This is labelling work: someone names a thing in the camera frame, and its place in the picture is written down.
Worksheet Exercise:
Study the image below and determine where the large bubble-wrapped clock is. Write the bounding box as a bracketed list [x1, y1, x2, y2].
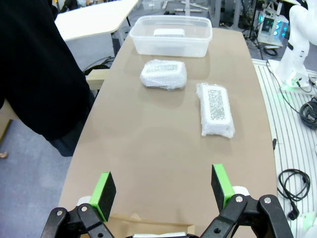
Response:
[196, 82, 235, 139]

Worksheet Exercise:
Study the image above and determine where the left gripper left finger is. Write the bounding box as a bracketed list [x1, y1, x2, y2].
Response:
[41, 171, 117, 238]

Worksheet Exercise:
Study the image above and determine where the beige box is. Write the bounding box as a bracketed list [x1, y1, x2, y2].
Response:
[85, 68, 111, 91]

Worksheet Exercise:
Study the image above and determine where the black cable bundle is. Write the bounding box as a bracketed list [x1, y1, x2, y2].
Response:
[300, 96, 317, 130]

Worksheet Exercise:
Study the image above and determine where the white background table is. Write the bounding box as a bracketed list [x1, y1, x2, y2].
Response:
[54, 0, 139, 58]

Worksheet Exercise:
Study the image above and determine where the small bubble-wrapped clock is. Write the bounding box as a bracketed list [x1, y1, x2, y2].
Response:
[140, 59, 188, 91]

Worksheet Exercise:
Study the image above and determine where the white slatted base platform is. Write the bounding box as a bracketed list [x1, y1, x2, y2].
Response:
[251, 58, 317, 238]

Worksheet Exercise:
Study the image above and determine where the person in black sweater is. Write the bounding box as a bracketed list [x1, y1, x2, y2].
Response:
[0, 0, 97, 157]

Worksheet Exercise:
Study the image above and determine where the black cable with plug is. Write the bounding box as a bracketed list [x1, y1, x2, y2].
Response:
[276, 168, 312, 221]

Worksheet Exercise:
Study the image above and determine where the unwrapped white clock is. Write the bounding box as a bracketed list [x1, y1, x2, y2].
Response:
[153, 28, 186, 39]

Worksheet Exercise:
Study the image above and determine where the clear plastic container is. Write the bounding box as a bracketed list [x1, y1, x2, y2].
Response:
[129, 15, 213, 58]

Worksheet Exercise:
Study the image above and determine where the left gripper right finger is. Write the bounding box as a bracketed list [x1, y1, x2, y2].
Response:
[200, 163, 294, 238]

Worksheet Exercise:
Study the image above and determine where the white cabinet with lights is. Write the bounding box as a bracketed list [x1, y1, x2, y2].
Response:
[257, 7, 289, 48]

